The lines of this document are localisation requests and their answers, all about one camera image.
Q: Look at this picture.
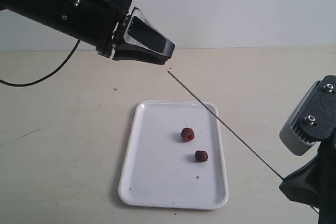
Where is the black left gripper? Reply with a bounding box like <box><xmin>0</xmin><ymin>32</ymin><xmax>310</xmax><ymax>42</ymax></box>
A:
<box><xmin>61</xmin><ymin>0</ymin><xmax>175</xmax><ymax>65</ymax></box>

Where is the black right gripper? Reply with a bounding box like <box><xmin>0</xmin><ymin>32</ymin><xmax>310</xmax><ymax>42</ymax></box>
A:
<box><xmin>279</xmin><ymin>130</ymin><xmax>335</xmax><ymax>223</ymax></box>

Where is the thin metal skewer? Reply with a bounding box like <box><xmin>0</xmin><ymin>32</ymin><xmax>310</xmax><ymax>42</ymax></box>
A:
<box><xmin>167</xmin><ymin>70</ymin><xmax>284</xmax><ymax>181</ymax></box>

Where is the red date piece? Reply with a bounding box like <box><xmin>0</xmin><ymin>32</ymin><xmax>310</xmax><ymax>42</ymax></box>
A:
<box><xmin>195</xmin><ymin>150</ymin><xmax>208</xmax><ymax>162</ymax></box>
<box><xmin>181</xmin><ymin>127</ymin><xmax>195</xmax><ymax>142</ymax></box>

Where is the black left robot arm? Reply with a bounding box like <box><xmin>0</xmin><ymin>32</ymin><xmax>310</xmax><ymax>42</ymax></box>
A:
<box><xmin>1</xmin><ymin>0</ymin><xmax>175</xmax><ymax>65</ymax></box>

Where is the white rectangular plastic tray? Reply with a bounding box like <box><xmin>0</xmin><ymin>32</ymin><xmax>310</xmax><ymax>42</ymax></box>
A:
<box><xmin>118</xmin><ymin>101</ymin><xmax>229</xmax><ymax>210</ymax></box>

